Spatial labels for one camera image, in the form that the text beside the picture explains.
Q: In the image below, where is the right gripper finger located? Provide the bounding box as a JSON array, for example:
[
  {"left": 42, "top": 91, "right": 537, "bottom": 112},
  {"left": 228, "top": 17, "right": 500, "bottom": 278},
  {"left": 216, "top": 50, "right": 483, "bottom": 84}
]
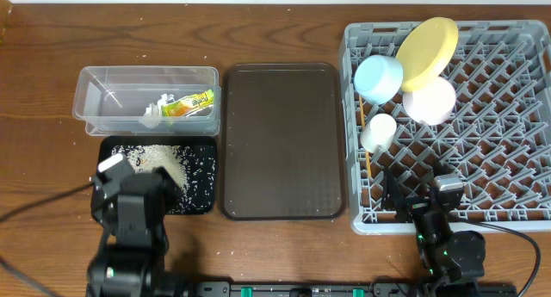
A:
[
  {"left": 381, "top": 168, "right": 403, "bottom": 211},
  {"left": 432, "top": 159, "right": 461, "bottom": 181}
]

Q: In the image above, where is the cream cup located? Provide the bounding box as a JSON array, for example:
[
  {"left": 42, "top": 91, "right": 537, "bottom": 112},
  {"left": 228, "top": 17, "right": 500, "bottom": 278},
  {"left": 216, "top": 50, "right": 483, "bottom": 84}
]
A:
[{"left": 360, "top": 114, "right": 397, "bottom": 153}]

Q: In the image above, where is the pink bowl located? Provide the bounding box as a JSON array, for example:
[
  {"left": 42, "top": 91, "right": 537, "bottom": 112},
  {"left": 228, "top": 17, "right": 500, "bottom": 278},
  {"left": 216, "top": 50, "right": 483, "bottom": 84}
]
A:
[{"left": 402, "top": 77, "right": 456, "bottom": 126}]

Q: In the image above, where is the white tissue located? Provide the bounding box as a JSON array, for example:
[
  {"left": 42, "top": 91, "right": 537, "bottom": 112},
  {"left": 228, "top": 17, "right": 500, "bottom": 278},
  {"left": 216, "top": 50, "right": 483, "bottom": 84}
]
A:
[{"left": 139, "top": 94, "right": 174, "bottom": 128}]

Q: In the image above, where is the wooden chopstick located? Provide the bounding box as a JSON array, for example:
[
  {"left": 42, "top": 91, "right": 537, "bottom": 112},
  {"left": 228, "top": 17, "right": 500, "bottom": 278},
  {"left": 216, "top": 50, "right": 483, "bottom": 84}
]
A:
[{"left": 358, "top": 95, "right": 372, "bottom": 178}]

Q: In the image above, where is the green snack wrapper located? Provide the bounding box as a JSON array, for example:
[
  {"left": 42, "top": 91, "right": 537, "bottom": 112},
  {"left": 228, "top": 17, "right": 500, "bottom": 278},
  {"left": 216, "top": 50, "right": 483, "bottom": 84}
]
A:
[{"left": 160, "top": 89, "right": 214, "bottom": 117}]

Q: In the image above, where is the yellow plate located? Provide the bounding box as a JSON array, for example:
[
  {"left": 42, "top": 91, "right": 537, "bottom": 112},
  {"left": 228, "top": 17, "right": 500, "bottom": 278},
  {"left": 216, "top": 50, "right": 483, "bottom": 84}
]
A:
[{"left": 395, "top": 17, "right": 459, "bottom": 92}]

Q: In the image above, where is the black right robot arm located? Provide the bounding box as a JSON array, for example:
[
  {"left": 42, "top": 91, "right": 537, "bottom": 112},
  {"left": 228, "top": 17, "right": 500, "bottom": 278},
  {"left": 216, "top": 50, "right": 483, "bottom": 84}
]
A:
[{"left": 382, "top": 164, "right": 486, "bottom": 296}]

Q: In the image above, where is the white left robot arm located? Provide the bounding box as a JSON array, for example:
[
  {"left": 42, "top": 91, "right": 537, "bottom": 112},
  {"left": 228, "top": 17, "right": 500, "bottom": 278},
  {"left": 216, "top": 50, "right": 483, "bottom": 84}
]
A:
[{"left": 86, "top": 168, "right": 192, "bottom": 296}]

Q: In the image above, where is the grey dishwasher rack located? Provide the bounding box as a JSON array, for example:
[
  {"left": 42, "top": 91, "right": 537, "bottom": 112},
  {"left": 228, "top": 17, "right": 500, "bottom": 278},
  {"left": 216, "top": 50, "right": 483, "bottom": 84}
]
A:
[{"left": 338, "top": 20, "right": 550, "bottom": 235}]

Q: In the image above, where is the spilled rice pile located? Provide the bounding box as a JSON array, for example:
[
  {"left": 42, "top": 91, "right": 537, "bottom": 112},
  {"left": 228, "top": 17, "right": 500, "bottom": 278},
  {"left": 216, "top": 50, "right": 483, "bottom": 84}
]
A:
[{"left": 110, "top": 145, "right": 216, "bottom": 215}]

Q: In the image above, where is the black plastic tray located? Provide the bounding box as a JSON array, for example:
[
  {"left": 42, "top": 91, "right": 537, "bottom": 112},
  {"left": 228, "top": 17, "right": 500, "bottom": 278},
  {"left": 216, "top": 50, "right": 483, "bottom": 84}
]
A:
[{"left": 98, "top": 136, "right": 217, "bottom": 215}]

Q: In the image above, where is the clear plastic bin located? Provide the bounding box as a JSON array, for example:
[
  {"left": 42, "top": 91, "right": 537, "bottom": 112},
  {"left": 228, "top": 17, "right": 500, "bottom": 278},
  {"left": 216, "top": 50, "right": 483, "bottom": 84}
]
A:
[{"left": 72, "top": 65, "right": 221, "bottom": 136}]

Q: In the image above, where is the brown serving tray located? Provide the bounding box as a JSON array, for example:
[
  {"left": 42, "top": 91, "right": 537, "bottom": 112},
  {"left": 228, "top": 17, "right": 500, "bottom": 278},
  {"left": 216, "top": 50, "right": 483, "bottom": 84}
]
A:
[{"left": 220, "top": 63, "right": 347, "bottom": 221}]

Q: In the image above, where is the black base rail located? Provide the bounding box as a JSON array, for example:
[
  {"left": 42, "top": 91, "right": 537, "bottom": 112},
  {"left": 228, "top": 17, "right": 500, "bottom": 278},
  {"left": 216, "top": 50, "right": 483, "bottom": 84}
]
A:
[{"left": 193, "top": 281, "right": 517, "bottom": 297}]

